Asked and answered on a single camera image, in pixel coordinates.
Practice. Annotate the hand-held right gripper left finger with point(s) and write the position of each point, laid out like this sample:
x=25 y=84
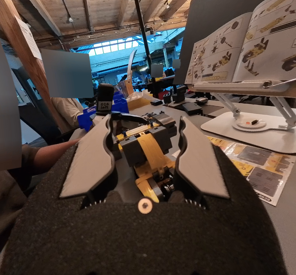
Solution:
x=87 y=159

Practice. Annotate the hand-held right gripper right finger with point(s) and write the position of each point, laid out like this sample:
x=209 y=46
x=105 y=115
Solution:
x=201 y=164

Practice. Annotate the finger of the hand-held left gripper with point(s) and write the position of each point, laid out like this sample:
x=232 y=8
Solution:
x=127 y=117

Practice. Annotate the yellow grey toy vehicle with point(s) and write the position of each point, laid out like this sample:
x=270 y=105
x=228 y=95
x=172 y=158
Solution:
x=150 y=145

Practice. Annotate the instruction booklet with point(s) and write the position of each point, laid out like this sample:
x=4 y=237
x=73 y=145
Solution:
x=266 y=37

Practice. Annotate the person's left forearm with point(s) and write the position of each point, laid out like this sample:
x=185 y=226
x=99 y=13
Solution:
x=55 y=151

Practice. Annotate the yellow plastic bin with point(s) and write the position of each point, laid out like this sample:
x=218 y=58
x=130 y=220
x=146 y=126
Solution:
x=138 y=104

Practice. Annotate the crumpled plastic bags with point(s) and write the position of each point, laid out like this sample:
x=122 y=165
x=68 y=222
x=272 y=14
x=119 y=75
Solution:
x=138 y=94

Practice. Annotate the cardboard toy box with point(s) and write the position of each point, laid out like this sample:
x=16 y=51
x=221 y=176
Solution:
x=126 y=85

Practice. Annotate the blue plastic bin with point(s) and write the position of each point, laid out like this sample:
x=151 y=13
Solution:
x=84 y=120

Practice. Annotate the black battery pack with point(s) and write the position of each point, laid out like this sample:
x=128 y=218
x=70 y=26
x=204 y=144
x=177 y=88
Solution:
x=156 y=102

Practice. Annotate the black battery charger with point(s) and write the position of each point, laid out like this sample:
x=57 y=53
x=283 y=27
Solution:
x=167 y=98
x=179 y=94

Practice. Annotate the black power adapter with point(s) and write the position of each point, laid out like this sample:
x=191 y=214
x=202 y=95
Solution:
x=192 y=108

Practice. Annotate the black office chair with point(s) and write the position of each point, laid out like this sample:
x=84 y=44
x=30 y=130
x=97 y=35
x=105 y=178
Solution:
x=39 y=127

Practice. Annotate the silver rounded device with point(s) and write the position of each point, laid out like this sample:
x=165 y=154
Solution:
x=203 y=101

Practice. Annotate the yellow grey sticker sheet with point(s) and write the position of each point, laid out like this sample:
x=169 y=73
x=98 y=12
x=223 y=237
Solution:
x=266 y=175

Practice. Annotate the small black toy part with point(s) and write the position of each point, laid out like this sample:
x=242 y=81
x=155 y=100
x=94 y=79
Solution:
x=254 y=122

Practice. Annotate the white book stand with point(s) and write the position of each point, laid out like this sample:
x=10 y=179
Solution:
x=266 y=141

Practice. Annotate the black pole stand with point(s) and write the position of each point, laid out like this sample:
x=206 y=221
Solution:
x=141 y=18

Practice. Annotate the white paper notice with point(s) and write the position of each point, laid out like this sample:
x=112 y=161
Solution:
x=30 y=39

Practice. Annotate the black divider panel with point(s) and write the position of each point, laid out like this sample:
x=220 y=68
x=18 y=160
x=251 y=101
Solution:
x=208 y=2

